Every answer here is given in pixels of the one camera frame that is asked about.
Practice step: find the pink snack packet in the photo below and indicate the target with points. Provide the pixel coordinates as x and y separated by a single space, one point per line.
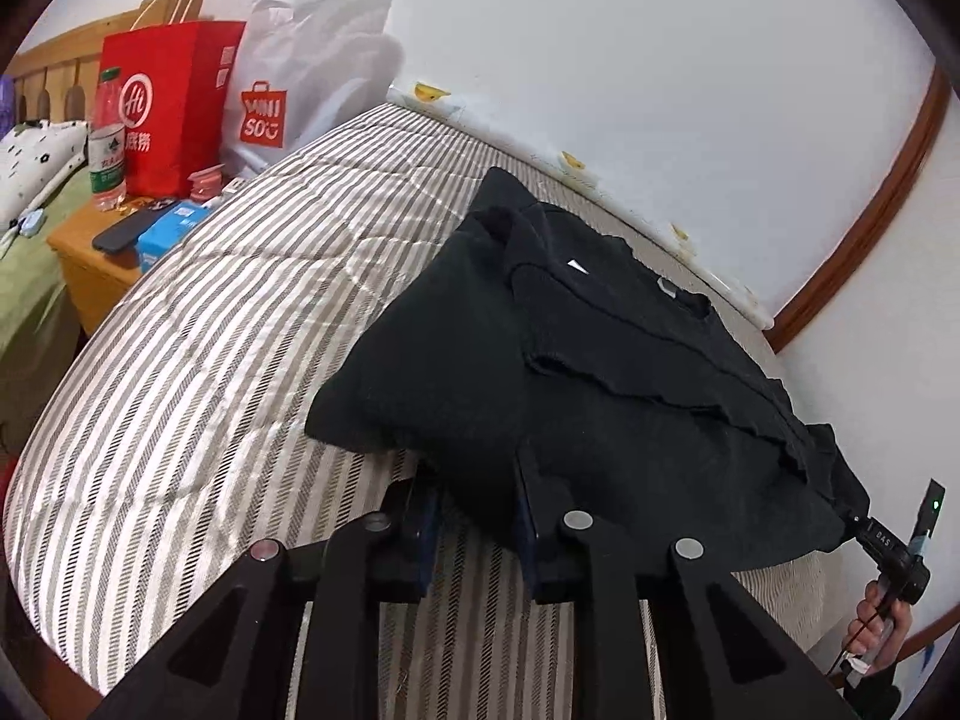
206 181

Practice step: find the person's right hand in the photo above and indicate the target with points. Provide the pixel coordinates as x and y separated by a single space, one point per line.
874 626

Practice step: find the black phone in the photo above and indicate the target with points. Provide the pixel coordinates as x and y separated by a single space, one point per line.
124 231

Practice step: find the light blue small gadget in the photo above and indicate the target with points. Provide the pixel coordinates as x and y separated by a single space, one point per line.
31 223

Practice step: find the clear plastic water bottle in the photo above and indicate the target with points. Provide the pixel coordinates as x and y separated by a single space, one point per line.
107 157

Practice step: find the brown wooden door frame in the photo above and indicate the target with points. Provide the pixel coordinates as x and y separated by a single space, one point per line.
862 217

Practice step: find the black sweatshirt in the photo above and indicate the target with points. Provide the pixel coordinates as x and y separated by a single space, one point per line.
600 390

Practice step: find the red paper shopping bag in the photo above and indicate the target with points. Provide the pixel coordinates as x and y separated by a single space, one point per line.
172 75

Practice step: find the striped mattress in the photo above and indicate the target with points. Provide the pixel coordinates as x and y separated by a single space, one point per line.
225 352

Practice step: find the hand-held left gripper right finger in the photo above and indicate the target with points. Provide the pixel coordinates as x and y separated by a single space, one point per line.
527 517

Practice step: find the white spotted pillow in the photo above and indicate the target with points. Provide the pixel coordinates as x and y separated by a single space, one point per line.
37 154

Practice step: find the blue carton box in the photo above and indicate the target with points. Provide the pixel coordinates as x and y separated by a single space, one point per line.
169 229

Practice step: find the wooden nightstand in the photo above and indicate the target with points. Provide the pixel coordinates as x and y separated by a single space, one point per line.
82 270

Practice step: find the purple cloth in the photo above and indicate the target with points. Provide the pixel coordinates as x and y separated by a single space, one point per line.
4 101

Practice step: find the green bed sheet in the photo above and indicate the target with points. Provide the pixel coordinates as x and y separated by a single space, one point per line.
22 292

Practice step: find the wooden headboard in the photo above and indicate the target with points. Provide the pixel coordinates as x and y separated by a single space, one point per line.
52 64

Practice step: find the white plastic shopping bag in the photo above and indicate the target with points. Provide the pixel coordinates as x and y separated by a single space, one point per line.
315 52

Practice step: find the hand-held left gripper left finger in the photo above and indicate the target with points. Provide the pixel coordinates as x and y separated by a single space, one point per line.
424 532

